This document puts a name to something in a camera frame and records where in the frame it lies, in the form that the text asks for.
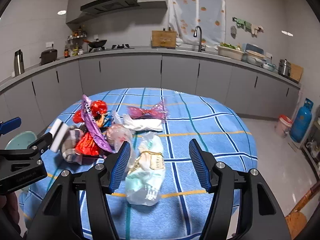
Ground orange print window curtain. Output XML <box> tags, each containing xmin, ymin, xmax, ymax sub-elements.
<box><xmin>168</xmin><ymin>0</ymin><xmax>226</xmax><ymax>48</ymax></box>

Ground teal trash bin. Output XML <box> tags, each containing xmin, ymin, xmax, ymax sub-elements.
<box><xmin>5</xmin><ymin>131</ymin><xmax>37</xmax><ymax>150</ymax></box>

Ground spice rack with bottles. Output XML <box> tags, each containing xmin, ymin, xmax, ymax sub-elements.
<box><xmin>67</xmin><ymin>25</ymin><xmax>87</xmax><ymax>56</ymax></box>

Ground orange red snack wrapper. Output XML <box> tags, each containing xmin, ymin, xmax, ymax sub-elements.
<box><xmin>75</xmin><ymin>120</ymin><xmax>112</xmax><ymax>157</ymax></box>

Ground clear printed plastic bag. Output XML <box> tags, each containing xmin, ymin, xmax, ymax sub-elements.
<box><xmin>125</xmin><ymin>132</ymin><xmax>165</xmax><ymax>206</ymax></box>

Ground steel thermos jug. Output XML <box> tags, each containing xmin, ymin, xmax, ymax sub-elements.
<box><xmin>14</xmin><ymin>49</ymin><xmax>24</xmax><ymax>76</ymax></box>

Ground pink cellophane wrapper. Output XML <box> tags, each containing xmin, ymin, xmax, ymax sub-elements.
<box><xmin>127</xmin><ymin>100</ymin><xmax>168</xmax><ymax>121</ymax></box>

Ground blue plaid tablecloth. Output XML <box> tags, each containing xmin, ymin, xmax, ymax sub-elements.
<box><xmin>18</xmin><ymin>87</ymin><xmax>258</xmax><ymax>240</ymax></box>

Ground black wok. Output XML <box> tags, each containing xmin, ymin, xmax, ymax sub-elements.
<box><xmin>83</xmin><ymin>39</ymin><xmax>107</xmax><ymax>49</ymax></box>

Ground beige vegetable basin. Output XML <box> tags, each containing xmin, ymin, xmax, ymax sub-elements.
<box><xmin>217</xmin><ymin>43</ymin><xmax>244</xmax><ymax>61</ymax></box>

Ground person's left hand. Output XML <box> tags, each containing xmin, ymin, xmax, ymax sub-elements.
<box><xmin>0</xmin><ymin>192</ymin><xmax>21</xmax><ymax>234</ymax></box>

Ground white paper napkin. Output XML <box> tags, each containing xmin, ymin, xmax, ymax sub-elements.
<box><xmin>123</xmin><ymin>114</ymin><xmax>163</xmax><ymax>132</ymax></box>

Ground plaid cloth wrapper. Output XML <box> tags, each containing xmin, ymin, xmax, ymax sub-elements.
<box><xmin>60</xmin><ymin>125</ymin><xmax>85</xmax><ymax>165</ymax></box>

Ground grey lower cabinets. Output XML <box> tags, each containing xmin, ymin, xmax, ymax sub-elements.
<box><xmin>1</xmin><ymin>50</ymin><xmax>300</xmax><ymax>133</ymax></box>

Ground white red bucket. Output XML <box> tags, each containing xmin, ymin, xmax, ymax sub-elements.
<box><xmin>274</xmin><ymin>115</ymin><xmax>293</xmax><ymax>138</ymax></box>

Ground blue gas cylinder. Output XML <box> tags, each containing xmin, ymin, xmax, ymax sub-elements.
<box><xmin>290</xmin><ymin>98</ymin><xmax>313</xmax><ymax>142</ymax></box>

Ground red plastic bag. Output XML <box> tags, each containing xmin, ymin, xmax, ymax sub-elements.
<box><xmin>73</xmin><ymin>100</ymin><xmax>107</xmax><ymax>127</ymax></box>

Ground broom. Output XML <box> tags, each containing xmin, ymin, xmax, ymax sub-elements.
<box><xmin>285</xmin><ymin>181</ymin><xmax>319</xmax><ymax>239</ymax></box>

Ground black range hood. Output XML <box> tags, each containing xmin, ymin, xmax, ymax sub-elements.
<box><xmin>80</xmin><ymin>0</ymin><xmax>139</xmax><ymax>15</ymax></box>

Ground black rice cooker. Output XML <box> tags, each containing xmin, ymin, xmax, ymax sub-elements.
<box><xmin>40</xmin><ymin>48</ymin><xmax>57</xmax><ymax>65</ymax></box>

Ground dark sauce bottle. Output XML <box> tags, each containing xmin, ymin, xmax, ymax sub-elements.
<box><xmin>64</xmin><ymin>45</ymin><xmax>69</xmax><ymax>58</ymax></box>

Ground gas stove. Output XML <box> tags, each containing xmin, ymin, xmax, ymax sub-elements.
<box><xmin>88</xmin><ymin>44</ymin><xmax>134</xmax><ymax>53</ymax></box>

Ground purple snack wrapper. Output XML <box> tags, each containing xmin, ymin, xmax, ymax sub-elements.
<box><xmin>80</xmin><ymin>94</ymin><xmax>112</xmax><ymax>156</ymax></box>

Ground steel pot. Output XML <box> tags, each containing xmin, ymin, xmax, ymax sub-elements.
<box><xmin>278</xmin><ymin>59</ymin><xmax>291</xmax><ymax>77</ymax></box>

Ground hanging cloths on wall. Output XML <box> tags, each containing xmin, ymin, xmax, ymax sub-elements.
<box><xmin>231</xmin><ymin>17</ymin><xmax>264</xmax><ymax>38</ymax></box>

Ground beige bowl stack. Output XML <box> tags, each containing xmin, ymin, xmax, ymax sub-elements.
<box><xmin>246</xmin><ymin>50</ymin><xmax>265</xmax><ymax>67</ymax></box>

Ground black kitchen faucet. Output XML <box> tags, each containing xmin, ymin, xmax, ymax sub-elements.
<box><xmin>193</xmin><ymin>25</ymin><xmax>203</xmax><ymax>52</ymax></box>

